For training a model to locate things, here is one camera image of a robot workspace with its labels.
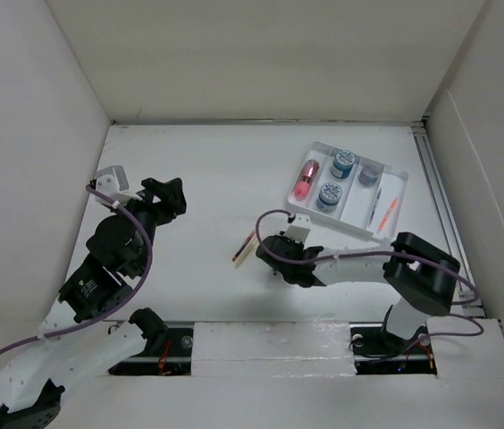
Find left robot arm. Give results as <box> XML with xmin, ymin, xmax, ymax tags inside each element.
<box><xmin>0</xmin><ymin>174</ymin><xmax>187</xmax><ymax>428</ymax></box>

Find blue patterned lid jar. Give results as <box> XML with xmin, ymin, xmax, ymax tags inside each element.
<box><xmin>315</xmin><ymin>182</ymin><xmax>342</xmax><ymax>213</ymax></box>

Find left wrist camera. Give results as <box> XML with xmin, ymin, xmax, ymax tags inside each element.
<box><xmin>90</xmin><ymin>165</ymin><xmax>130</xmax><ymax>203</ymax></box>

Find clear blue pen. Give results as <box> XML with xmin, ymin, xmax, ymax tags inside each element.
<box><xmin>367</xmin><ymin>188</ymin><xmax>382</xmax><ymax>227</ymax></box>

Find black red pen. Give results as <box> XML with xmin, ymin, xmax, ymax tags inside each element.
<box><xmin>231</xmin><ymin>230</ymin><xmax>256</xmax><ymax>263</ymax></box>

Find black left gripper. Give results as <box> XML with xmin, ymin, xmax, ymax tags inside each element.
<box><xmin>111</xmin><ymin>177</ymin><xmax>186</xmax><ymax>273</ymax></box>

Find grey clear small jar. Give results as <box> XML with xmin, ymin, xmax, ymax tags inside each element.
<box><xmin>358</xmin><ymin>164</ymin><xmax>382</xmax><ymax>187</ymax></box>

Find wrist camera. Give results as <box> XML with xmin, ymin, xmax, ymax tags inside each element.
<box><xmin>283</xmin><ymin>214</ymin><xmax>312</xmax><ymax>244</ymax></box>
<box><xmin>90</xmin><ymin>165</ymin><xmax>130</xmax><ymax>203</ymax></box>

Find white divided tray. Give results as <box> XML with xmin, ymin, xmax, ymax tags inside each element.
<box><xmin>286</xmin><ymin>142</ymin><xmax>408</xmax><ymax>243</ymax></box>

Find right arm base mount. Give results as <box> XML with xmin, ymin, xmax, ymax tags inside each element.
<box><xmin>349</xmin><ymin>325</ymin><xmax>437</xmax><ymax>375</ymax></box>

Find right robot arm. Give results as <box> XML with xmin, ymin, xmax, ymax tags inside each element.
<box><xmin>256</xmin><ymin>232</ymin><xmax>460</xmax><ymax>352</ymax></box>

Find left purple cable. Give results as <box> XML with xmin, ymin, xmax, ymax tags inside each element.
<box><xmin>0</xmin><ymin>185</ymin><xmax>154</xmax><ymax>381</ymax></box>

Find red wires left slot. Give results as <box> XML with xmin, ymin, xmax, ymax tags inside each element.
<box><xmin>155</xmin><ymin>341</ymin><xmax>175</xmax><ymax>374</ymax></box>

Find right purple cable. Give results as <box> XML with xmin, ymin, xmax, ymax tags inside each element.
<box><xmin>255</xmin><ymin>209</ymin><xmax>485</xmax><ymax>358</ymax></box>

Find pink capped tube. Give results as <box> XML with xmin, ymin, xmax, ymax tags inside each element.
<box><xmin>293</xmin><ymin>159</ymin><xmax>320</xmax><ymax>200</ymax></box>

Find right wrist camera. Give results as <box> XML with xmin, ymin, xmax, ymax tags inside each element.
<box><xmin>283</xmin><ymin>214</ymin><xmax>312</xmax><ymax>244</ymax></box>

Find purple cable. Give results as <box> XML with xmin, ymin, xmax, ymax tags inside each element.
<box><xmin>0</xmin><ymin>185</ymin><xmax>154</xmax><ymax>381</ymax></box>
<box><xmin>255</xmin><ymin>209</ymin><xmax>485</xmax><ymax>358</ymax></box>

